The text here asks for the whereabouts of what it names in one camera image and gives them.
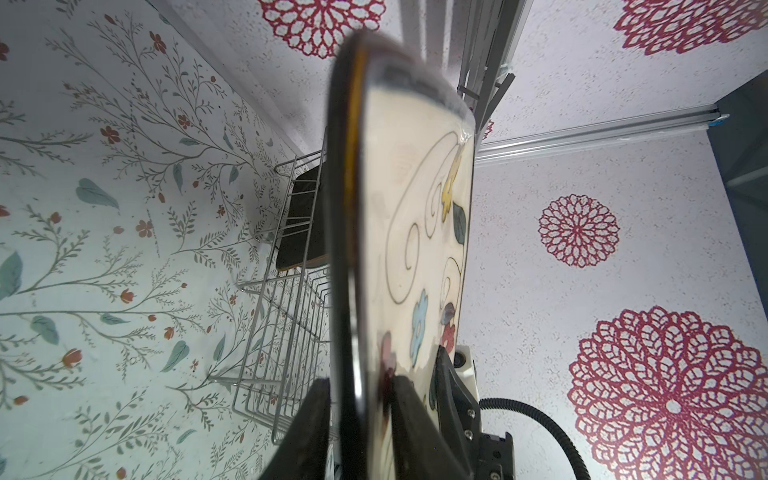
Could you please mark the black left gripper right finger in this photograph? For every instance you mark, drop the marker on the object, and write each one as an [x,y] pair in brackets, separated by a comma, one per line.
[420,451]

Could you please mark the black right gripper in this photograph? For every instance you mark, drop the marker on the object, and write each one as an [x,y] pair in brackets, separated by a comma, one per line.
[478,455]

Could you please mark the black square plate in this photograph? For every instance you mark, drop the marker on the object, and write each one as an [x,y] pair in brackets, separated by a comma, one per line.
[398,177]
[302,242]

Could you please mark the grey wall shelf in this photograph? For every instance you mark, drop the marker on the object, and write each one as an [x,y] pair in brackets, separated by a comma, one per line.
[493,31]

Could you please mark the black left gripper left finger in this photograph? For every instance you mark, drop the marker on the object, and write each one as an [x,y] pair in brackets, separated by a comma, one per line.
[303,451]

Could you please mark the metal wire dish rack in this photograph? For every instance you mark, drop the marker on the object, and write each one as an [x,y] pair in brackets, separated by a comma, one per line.
[287,339]

